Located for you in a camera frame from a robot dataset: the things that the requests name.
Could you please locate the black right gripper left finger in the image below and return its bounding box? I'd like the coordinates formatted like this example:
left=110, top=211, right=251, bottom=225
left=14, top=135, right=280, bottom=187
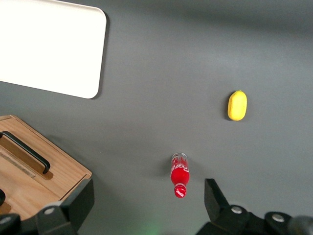
left=35, top=178, right=95, bottom=235

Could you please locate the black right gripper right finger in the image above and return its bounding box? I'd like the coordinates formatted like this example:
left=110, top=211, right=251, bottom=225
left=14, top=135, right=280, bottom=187
left=195, top=178, right=267, bottom=235

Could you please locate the red coke bottle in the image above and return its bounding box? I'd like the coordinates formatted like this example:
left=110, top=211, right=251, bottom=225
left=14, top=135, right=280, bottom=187
left=169, top=152, right=191, bottom=199

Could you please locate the white rectangular tray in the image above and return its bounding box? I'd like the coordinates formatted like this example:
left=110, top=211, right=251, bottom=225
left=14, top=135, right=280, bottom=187
left=0, top=0, right=108, bottom=99

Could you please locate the wooden box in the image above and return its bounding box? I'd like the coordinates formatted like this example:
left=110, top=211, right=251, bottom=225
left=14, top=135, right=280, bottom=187
left=0, top=115, right=93, bottom=220

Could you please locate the black box handle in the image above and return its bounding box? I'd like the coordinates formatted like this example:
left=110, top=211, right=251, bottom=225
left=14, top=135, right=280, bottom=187
left=0, top=131, right=51, bottom=175

